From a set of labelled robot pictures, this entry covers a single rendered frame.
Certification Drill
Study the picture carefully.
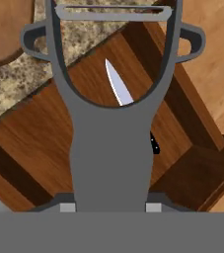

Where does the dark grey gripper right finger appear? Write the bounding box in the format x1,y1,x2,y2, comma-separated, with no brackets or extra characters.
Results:
145,192,193,213

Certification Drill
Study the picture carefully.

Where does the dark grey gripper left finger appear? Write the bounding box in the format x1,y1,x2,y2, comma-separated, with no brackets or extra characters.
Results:
29,192,77,213

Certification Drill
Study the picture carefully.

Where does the grey Y-shaped vegetable peeler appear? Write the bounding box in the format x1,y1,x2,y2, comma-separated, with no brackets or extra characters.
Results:
20,0,206,213

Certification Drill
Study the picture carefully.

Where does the round wooden cutting board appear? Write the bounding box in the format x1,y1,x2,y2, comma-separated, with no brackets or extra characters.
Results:
0,0,37,69

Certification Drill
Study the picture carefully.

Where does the open wooden drawer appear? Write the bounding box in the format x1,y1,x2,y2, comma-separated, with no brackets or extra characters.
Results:
0,20,224,213

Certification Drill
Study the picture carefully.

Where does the knife with black handle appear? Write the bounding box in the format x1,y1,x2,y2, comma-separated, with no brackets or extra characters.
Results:
104,57,161,156

